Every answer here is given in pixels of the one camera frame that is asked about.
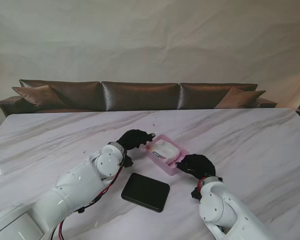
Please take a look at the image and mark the brown throw pillow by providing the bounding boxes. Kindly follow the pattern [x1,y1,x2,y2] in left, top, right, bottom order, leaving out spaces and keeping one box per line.
[11,85,66,107]
[214,87,267,109]

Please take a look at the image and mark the printed tissue pack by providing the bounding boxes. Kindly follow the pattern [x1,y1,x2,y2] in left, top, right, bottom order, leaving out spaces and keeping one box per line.
[146,139,181,165]

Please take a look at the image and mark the beige wrinkled backdrop cloth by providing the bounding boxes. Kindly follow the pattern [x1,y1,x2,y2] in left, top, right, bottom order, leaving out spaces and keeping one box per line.
[0,0,300,118]

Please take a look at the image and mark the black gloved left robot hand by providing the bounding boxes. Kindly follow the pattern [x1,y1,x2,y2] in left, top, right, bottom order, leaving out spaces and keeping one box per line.
[116,129,157,152]

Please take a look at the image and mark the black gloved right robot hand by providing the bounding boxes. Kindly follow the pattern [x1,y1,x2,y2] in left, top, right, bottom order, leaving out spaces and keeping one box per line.
[174,154,217,180]

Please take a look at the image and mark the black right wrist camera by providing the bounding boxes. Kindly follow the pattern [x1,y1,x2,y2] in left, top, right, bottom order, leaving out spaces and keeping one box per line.
[190,186,203,200]

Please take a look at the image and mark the pink tissue box cover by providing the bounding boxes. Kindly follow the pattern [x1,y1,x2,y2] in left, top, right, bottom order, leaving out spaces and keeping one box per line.
[145,134,190,177]

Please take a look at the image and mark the red and black arm cables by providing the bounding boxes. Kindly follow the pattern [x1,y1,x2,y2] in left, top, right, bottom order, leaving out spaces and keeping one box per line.
[57,149,128,240]
[197,176,209,192]

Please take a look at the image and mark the brown leather sofa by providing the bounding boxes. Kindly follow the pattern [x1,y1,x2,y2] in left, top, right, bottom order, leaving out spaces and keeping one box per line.
[0,79,278,118]

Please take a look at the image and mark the black tissue box base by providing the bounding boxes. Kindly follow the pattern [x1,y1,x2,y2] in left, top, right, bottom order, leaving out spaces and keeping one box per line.
[121,172,170,213]

